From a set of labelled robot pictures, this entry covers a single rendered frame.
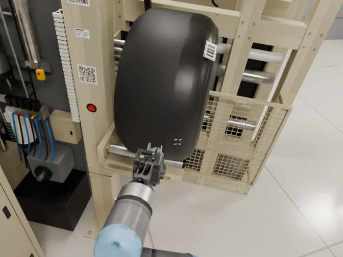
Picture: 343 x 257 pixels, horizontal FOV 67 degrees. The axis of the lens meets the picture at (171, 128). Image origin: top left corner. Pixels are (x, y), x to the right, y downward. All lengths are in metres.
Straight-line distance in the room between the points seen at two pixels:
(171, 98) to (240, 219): 1.51
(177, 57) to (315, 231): 1.87
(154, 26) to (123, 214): 0.58
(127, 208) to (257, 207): 1.77
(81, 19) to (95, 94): 0.30
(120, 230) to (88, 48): 0.68
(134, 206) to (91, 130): 0.72
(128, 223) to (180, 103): 0.39
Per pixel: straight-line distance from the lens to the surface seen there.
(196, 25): 0.90
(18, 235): 1.51
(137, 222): 0.56
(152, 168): 0.66
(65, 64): 1.12
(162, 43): 0.83
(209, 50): 0.84
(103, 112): 1.15
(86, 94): 1.13
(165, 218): 2.03
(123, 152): 1.16
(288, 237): 2.23
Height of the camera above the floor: 1.75
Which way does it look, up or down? 40 degrees down
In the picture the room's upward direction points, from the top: 8 degrees clockwise
